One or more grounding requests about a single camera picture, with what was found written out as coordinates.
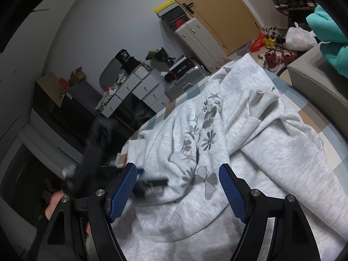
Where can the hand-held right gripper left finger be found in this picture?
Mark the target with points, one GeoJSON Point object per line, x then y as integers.
{"type": "Point", "coordinates": [122, 193]}

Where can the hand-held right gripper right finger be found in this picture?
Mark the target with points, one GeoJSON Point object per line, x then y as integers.
{"type": "Point", "coordinates": [233, 193]}

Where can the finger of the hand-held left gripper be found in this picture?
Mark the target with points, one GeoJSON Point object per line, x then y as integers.
{"type": "Point", "coordinates": [153, 182]}

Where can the light grey hoodie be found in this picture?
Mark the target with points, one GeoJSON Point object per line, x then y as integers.
{"type": "Point", "coordinates": [244, 141]}

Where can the person's left hand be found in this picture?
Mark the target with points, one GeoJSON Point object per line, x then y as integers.
{"type": "Point", "coordinates": [53, 205]}

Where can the pile of crumpled papers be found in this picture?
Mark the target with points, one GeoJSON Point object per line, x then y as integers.
{"type": "Point", "coordinates": [110, 95]}

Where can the black duffel bag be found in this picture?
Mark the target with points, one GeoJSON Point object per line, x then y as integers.
{"type": "Point", "coordinates": [141, 111]}

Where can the red packet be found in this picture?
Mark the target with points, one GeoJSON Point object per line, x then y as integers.
{"type": "Point", "coordinates": [63, 84]}

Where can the flat cardboard sheet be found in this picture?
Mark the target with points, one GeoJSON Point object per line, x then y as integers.
{"type": "Point", "coordinates": [50, 87]}

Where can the open cardboard box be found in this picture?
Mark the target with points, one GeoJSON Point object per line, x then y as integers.
{"type": "Point", "coordinates": [77, 76]}

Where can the grey rounded board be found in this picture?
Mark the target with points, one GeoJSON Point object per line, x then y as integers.
{"type": "Point", "coordinates": [107, 73]}

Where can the white desk with drawers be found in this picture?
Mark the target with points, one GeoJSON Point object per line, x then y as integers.
{"type": "Point", "coordinates": [144, 87]}

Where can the checkered bed sheet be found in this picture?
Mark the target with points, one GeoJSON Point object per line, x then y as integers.
{"type": "Point", "coordinates": [326, 152]}

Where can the black box white print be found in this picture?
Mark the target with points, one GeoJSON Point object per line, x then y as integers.
{"type": "Point", "coordinates": [123, 56]}

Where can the silver suitcase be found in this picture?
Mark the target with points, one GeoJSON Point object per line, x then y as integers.
{"type": "Point", "coordinates": [187, 83]}

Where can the black and red shoe box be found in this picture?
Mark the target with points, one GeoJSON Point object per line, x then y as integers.
{"type": "Point", "coordinates": [180, 68]}

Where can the dark wrapped flower bouquet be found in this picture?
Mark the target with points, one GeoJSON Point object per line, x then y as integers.
{"type": "Point", "coordinates": [159, 54]}

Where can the scattered pile of shoes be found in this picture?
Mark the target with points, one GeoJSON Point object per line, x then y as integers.
{"type": "Point", "coordinates": [274, 57]}

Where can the grey door mat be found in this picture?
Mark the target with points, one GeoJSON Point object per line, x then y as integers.
{"type": "Point", "coordinates": [242, 50]}

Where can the white suitcase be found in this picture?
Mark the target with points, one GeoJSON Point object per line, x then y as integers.
{"type": "Point", "coordinates": [198, 43]}

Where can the orange plastic bag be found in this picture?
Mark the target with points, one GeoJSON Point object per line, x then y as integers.
{"type": "Point", "coordinates": [257, 45]}

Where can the black shoe box red logo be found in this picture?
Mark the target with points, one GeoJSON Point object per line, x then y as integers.
{"type": "Point", "coordinates": [179, 23]}

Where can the yellow shoe box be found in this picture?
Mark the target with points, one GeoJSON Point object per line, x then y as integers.
{"type": "Point", "coordinates": [164, 6]}

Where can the white plastic bag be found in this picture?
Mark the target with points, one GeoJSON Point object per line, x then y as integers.
{"type": "Point", "coordinates": [300, 38]}

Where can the teal cloth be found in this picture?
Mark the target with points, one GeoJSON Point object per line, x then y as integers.
{"type": "Point", "coordinates": [331, 54]}

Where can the wooden door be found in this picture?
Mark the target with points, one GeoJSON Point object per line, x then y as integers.
{"type": "Point", "coordinates": [217, 13]}

